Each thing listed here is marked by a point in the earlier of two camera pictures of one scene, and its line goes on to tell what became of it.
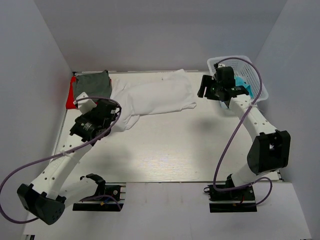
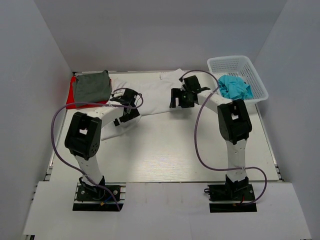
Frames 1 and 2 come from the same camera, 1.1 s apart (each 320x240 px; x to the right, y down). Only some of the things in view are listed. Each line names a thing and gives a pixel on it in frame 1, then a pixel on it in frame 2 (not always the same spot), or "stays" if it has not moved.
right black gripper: x=207 y=81 → x=178 y=93
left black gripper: x=89 y=116 → x=134 y=113
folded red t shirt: x=70 y=97 stays
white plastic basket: x=244 y=71 stays
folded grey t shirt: x=94 y=85 stays
